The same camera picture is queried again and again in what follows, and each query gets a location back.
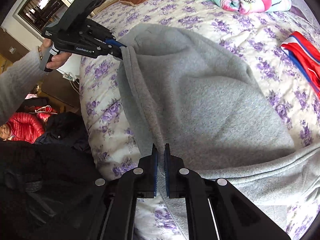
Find grey sweatpants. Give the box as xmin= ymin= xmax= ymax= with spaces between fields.
xmin=118 ymin=24 xmax=319 ymax=227

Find grey sleeved left forearm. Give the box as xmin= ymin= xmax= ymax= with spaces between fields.
xmin=0 ymin=49 xmax=46 ymax=124

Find black clothing pile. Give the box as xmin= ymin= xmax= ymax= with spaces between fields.
xmin=1 ymin=112 xmax=106 ymax=239

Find person's left hand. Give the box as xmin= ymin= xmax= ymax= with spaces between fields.
xmin=38 ymin=38 xmax=72 ymax=72

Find purple floral bed sheet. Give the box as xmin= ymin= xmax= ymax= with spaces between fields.
xmin=80 ymin=0 xmax=319 ymax=239

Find red puffer jacket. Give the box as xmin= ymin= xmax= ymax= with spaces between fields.
xmin=2 ymin=105 xmax=58 ymax=143

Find red folded sports garment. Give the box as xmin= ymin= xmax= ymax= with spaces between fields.
xmin=280 ymin=31 xmax=319 ymax=98

